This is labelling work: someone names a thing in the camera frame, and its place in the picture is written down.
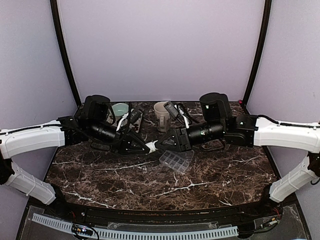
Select black left frame post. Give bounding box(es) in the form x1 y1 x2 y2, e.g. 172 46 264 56
49 0 82 107

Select black right frame post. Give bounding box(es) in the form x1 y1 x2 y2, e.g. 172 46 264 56
241 0 272 108

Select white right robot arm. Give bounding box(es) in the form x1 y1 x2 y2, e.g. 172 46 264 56
154 92 320 217

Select white slotted cable duct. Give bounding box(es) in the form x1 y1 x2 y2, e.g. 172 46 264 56
31 213 239 240

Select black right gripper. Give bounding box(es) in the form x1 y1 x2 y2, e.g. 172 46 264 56
154 120 225 153

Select black front table rail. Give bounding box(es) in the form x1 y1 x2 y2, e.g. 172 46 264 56
24 193 298 226

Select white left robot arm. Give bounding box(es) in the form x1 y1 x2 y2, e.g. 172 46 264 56
0 95 156 218

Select clear plastic pill organizer box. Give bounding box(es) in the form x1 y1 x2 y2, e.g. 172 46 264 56
159 150 195 175

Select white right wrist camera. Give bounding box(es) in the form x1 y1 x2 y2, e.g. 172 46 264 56
163 101 193 129

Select floral square coaster tile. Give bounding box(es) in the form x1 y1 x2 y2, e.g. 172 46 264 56
112 109 143 133

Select left celadon green bowl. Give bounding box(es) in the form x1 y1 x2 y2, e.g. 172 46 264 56
112 103 129 122

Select small white bottle cap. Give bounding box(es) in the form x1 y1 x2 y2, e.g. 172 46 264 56
145 140 158 154

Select beige ceramic mug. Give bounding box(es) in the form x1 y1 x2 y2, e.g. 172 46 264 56
153 101 171 133

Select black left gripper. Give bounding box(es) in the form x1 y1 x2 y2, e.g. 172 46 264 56
89 119 152 155

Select black frame post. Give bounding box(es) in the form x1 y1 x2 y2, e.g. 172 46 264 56
49 0 82 107
241 0 272 108

